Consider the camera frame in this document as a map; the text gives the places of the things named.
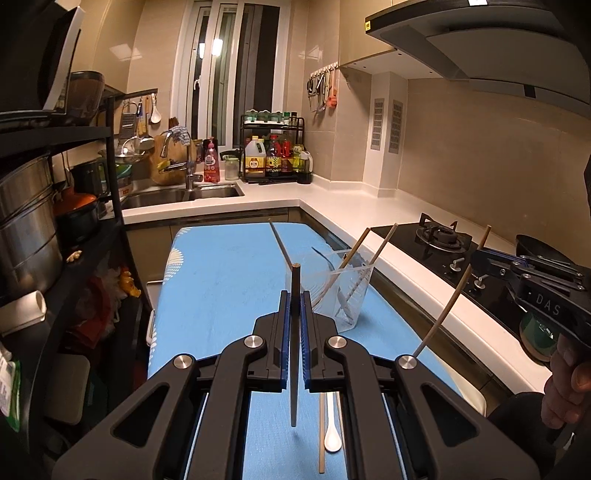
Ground steel kitchen sink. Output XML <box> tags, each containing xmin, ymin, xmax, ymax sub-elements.
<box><xmin>121</xmin><ymin>183</ymin><xmax>243</xmax><ymax>210</ymax></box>

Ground black condiment rack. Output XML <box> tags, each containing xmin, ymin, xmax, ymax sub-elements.
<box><xmin>239</xmin><ymin>109</ymin><xmax>314</xmax><ymax>185</ymax></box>

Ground microwave oven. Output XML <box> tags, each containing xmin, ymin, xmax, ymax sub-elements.
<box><xmin>1</xmin><ymin>1</ymin><xmax>85</xmax><ymax>115</ymax></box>

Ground chrome kitchen faucet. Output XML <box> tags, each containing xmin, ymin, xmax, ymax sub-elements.
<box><xmin>158</xmin><ymin>127</ymin><xmax>205</xmax><ymax>191</ymax></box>

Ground white hanging ladle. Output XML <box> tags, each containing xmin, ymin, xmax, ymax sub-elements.
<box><xmin>149</xmin><ymin>92</ymin><xmax>161</xmax><ymax>125</ymax></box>

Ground hanging utensils on rail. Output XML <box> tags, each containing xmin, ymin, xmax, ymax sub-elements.
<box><xmin>305</xmin><ymin>62</ymin><xmax>339</xmax><ymax>115</ymax></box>

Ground range hood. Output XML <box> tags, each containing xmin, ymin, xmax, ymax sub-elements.
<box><xmin>363</xmin><ymin>1</ymin><xmax>590</xmax><ymax>117</ymax></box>

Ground clear plastic utensil holder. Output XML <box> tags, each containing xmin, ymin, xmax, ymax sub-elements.
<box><xmin>284</xmin><ymin>248</ymin><xmax>376</xmax><ymax>334</ymax></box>

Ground black storage shelf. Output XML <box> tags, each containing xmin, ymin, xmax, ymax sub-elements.
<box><xmin>1</xmin><ymin>90</ymin><xmax>148</xmax><ymax>478</ymax></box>

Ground metal box grater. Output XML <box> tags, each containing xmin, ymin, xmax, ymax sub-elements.
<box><xmin>118</xmin><ymin>101</ymin><xmax>139</xmax><ymax>142</ymax></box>

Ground window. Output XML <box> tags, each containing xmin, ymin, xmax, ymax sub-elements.
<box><xmin>171</xmin><ymin>1</ymin><xmax>291</xmax><ymax>149</ymax></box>

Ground yellow oil jug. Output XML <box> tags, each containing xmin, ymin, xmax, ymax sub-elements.
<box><xmin>245</xmin><ymin>136</ymin><xmax>266</xmax><ymax>179</ymax></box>

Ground glass jar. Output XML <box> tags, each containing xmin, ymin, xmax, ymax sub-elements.
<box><xmin>223</xmin><ymin>154</ymin><xmax>240</xmax><ymax>181</ymax></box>

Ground white ceramic spoon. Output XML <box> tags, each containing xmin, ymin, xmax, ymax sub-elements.
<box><xmin>324</xmin><ymin>392</ymin><xmax>342</xmax><ymax>453</ymax></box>

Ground black gas stove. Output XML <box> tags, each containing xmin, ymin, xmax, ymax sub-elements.
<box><xmin>369</xmin><ymin>211</ymin><xmax>555</xmax><ymax>342</ymax></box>

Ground red dish soap bottle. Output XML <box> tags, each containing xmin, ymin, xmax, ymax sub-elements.
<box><xmin>202</xmin><ymin>137</ymin><xmax>221</xmax><ymax>184</ymax></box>

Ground wooden cutting board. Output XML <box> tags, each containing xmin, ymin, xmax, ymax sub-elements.
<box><xmin>149</xmin><ymin>132</ymin><xmax>200</xmax><ymax>186</ymax></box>

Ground wooden chopstick crossing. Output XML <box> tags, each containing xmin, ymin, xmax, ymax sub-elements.
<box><xmin>268</xmin><ymin>220</ymin><xmax>294</xmax><ymax>271</ymax></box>

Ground green ceramic bowl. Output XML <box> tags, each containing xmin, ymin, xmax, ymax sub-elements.
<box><xmin>519</xmin><ymin>313</ymin><xmax>559</xmax><ymax>364</ymax></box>

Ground wooden chopstick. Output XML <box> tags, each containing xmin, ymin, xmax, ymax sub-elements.
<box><xmin>346</xmin><ymin>223</ymin><xmax>398</xmax><ymax>301</ymax></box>
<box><xmin>310</xmin><ymin>227</ymin><xmax>372</xmax><ymax>308</ymax></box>
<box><xmin>290</xmin><ymin>263</ymin><xmax>301</xmax><ymax>428</ymax></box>
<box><xmin>413</xmin><ymin>217</ymin><xmax>491</xmax><ymax>357</ymax></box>
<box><xmin>318</xmin><ymin>392</ymin><xmax>325</xmax><ymax>475</ymax></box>

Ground white paper roll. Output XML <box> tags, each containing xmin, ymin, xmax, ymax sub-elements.
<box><xmin>0</xmin><ymin>291</ymin><xmax>47</xmax><ymax>336</ymax></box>

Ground person right hand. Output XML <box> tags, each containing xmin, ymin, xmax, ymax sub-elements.
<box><xmin>541</xmin><ymin>335</ymin><xmax>590</xmax><ymax>429</ymax></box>

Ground blue table cloth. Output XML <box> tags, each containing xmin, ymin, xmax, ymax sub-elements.
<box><xmin>146</xmin><ymin>222</ymin><xmax>463</xmax><ymax>480</ymax></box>

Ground orange pot lid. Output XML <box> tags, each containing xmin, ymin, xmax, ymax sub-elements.
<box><xmin>53</xmin><ymin>187</ymin><xmax>97</xmax><ymax>217</ymax></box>

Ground stacked steel pots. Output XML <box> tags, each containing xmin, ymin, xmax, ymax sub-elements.
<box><xmin>0</xmin><ymin>156</ymin><xmax>62</xmax><ymax>298</ymax></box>

